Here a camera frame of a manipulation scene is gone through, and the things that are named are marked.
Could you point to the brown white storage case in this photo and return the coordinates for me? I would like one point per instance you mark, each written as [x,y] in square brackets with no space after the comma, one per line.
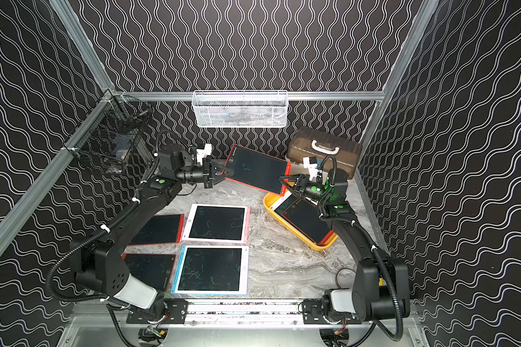
[308,142]

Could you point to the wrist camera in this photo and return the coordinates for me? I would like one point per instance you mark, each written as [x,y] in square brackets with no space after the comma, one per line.
[315,173]
[201,151]

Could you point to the large red writing tablet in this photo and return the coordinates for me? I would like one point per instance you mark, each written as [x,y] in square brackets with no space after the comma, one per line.
[154,270]

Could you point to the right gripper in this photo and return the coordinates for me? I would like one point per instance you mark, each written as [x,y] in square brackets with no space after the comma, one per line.
[301,186]

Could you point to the adhesive tape roll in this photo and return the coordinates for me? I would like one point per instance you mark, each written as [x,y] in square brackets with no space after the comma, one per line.
[345,278]

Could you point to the yellow storage tray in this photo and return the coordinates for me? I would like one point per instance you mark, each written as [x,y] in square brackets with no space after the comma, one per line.
[270,199]

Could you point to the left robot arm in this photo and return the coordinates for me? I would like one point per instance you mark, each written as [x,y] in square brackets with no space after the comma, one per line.
[97,263]

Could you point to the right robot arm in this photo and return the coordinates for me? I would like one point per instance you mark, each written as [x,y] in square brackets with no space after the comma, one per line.
[380,292]

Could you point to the pink white writing tablet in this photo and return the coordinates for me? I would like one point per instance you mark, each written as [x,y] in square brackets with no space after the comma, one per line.
[217,223]
[280,201]

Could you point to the blue white writing tablet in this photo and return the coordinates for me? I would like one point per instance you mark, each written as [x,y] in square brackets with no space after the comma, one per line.
[212,270]

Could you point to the black wire wall basket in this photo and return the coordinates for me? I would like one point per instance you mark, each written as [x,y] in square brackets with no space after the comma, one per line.
[116,138]

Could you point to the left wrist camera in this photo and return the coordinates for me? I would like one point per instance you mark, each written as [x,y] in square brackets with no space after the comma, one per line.
[201,151]

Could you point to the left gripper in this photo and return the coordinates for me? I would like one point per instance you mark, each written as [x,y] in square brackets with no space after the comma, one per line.
[208,174]

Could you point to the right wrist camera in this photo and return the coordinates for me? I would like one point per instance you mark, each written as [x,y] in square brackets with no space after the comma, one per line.
[315,173]

